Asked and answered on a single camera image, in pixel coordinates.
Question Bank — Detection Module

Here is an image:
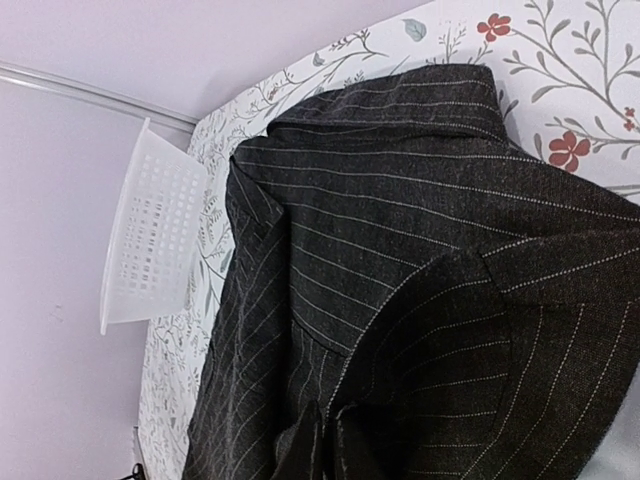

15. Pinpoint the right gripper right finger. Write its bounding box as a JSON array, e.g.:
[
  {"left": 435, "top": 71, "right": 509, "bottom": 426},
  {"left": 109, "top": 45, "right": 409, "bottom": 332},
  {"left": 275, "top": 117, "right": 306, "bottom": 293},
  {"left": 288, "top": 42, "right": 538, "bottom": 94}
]
[{"left": 333, "top": 404, "right": 370, "bottom": 479}]

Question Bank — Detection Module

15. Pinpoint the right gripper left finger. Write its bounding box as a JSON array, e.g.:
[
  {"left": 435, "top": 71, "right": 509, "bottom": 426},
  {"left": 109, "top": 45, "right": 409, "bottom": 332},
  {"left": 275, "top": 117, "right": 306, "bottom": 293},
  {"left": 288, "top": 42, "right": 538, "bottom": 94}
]
[{"left": 272, "top": 400, "right": 323, "bottom": 480}]

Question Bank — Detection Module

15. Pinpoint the black pinstriped long sleeve shirt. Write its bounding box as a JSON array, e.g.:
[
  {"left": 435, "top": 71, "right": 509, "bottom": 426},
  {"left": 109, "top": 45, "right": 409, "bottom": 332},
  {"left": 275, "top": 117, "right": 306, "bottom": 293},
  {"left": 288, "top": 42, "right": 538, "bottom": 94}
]
[{"left": 183, "top": 64, "right": 639, "bottom": 479}]

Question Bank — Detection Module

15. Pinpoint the white plastic basket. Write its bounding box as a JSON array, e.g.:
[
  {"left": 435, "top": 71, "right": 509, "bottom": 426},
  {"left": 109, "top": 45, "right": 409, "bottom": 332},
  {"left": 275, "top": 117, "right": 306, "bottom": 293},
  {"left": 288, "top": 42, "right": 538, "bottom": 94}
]
[{"left": 100, "top": 119, "right": 208, "bottom": 334}]

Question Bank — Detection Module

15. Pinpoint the floral patterned table mat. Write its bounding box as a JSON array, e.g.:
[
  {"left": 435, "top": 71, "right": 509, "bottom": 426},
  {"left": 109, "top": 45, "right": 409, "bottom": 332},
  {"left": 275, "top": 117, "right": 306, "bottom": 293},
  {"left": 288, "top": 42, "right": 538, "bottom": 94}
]
[{"left": 137, "top": 1, "right": 639, "bottom": 479}]

